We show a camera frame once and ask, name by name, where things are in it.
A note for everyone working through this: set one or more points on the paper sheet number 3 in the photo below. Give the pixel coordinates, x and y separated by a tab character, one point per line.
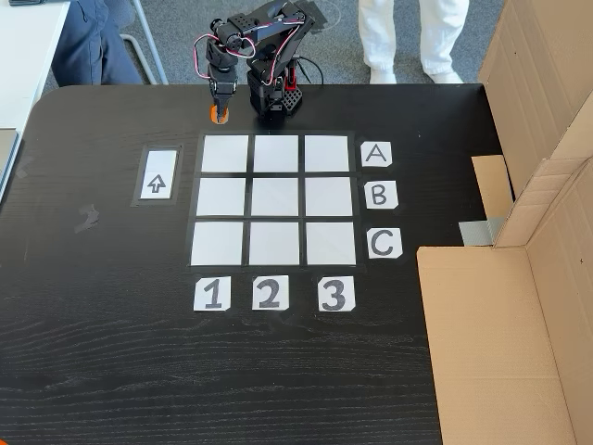
336	294

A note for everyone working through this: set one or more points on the brown cardboard box wall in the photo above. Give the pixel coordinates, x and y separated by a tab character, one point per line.
537	92
491	347

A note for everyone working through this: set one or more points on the paper sheet number 1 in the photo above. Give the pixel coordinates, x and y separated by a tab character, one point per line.
212	294

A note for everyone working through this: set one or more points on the red black table clamp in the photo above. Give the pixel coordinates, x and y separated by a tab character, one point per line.
291	81

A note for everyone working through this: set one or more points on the white nine-square grid sheet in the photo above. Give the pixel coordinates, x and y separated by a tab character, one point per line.
274	197

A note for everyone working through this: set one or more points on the black floor tape patch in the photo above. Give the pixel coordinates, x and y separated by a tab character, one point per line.
317	16

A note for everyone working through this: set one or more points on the white desk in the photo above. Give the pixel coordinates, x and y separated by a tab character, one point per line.
23	55

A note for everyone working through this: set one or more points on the standing person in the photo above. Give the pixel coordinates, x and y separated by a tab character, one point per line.
384	41

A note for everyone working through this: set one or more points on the paper sheet letter C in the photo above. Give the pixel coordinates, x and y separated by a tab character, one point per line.
384	243

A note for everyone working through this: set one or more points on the paper sheet letter A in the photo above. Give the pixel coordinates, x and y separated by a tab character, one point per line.
376	154

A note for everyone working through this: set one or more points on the round orange token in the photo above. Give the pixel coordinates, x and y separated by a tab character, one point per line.
212	116

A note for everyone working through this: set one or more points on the paper sheet letter B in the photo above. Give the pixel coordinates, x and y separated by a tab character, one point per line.
381	194

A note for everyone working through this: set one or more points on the white arrow paper sheet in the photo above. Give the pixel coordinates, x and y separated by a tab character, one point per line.
157	178

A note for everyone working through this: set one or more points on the grey metal chair frame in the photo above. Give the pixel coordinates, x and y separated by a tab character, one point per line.
155	55

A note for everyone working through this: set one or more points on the paper sheet number 2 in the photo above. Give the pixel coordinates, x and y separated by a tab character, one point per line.
270	293

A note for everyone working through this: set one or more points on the seated person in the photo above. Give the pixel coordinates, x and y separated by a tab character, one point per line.
92	51

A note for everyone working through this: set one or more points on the clear tape scrap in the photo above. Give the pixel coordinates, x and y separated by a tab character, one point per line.
87	219

